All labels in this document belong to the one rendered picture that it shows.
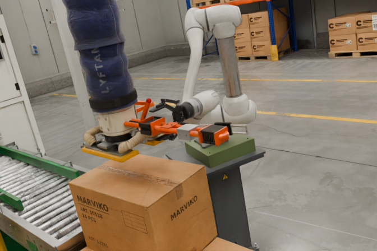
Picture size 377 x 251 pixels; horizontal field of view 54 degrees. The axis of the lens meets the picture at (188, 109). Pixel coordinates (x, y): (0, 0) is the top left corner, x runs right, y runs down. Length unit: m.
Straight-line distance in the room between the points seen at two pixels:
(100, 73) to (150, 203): 0.60
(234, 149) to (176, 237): 0.76
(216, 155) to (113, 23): 1.02
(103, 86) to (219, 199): 1.17
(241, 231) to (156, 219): 1.13
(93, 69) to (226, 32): 0.82
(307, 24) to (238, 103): 8.33
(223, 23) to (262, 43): 7.68
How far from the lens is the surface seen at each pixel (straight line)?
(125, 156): 1.65
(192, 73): 1.97
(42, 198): 3.04
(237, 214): 2.58
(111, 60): 1.66
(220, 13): 2.11
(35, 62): 11.54
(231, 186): 2.47
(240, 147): 2.31
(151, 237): 1.67
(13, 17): 11.45
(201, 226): 1.88
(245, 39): 10.05
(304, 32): 10.55
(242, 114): 2.28
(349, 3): 10.05
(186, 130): 1.42
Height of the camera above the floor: 1.70
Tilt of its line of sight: 16 degrees down
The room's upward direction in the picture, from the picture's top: 11 degrees counter-clockwise
